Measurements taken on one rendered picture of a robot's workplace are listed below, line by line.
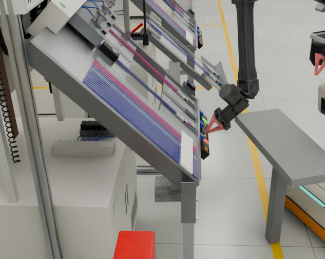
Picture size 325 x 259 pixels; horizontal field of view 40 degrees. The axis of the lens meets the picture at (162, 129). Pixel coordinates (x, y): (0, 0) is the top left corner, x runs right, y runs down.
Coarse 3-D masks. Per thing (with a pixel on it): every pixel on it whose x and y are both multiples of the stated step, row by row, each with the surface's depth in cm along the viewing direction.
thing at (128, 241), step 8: (120, 232) 121; (128, 232) 121; (136, 232) 121; (144, 232) 121; (152, 232) 121; (120, 240) 118; (128, 240) 118; (136, 240) 118; (144, 240) 118; (152, 240) 118; (120, 248) 116; (128, 248) 115; (136, 248) 115; (144, 248) 115; (152, 248) 116; (120, 256) 113; (128, 256) 113; (136, 256) 113; (144, 256) 113; (152, 256) 115
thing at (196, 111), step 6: (198, 102) 205; (198, 108) 199; (198, 114) 194; (198, 120) 189; (198, 126) 184; (198, 132) 179; (198, 138) 175; (198, 144) 171; (198, 150) 167; (198, 156) 163; (198, 162) 159; (198, 168) 156; (198, 174) 153; (198, 180) 151
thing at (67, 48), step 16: (48, 32) 145; (64, 32) 154; (48, 48) 137; (64, 48) 145; (80, 48) 155; (96, 48) 165; (64, 64) 138; (80, 64) 146; (128, 64) 178; (80, 80) 139
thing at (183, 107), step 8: (168, 80) 202; (168, 88) 195; (168, 96) 188; (176, 96) 195; (160, 104) 176; (176, 104) 188; (184, 104) 196; (192, 104) 203; (168, 112) 176; (184, 112) 190; (192, 112) 197; (176, 120) 176; (192, 120) 190; (184, 128) 177; (192, 128) 181; (192, 136) 178
